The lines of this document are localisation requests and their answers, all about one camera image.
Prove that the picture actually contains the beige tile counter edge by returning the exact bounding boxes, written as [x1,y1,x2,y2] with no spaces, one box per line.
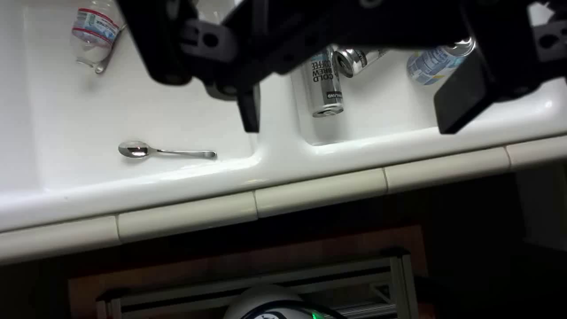
[0,136,567,265]

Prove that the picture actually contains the blue drink can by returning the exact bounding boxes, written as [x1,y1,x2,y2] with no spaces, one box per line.
[406,37,476,88]

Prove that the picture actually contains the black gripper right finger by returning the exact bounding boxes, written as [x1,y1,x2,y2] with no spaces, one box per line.
[432,49,492,136]

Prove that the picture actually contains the white double basin sink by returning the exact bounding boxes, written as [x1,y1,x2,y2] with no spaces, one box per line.
[0,0,567,235]

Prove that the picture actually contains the metal spoon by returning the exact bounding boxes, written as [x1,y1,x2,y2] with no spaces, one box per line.
[117,138,220,161]

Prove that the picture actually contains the grey domed object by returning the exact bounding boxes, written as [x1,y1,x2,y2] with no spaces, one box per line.
[221,283,351,319]

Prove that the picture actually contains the aluminium profile frame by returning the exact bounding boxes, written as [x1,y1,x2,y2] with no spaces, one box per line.
[95,249,421,319]

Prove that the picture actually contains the slim silver can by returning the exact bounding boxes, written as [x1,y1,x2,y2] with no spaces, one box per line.
[303,49,345,118]
[333,44,386,77]

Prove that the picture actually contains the brown wooden cabinet front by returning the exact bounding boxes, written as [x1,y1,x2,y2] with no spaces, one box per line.
[67,223,430,319]

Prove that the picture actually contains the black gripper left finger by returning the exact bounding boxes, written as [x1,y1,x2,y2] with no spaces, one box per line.
[234,81,262,134]

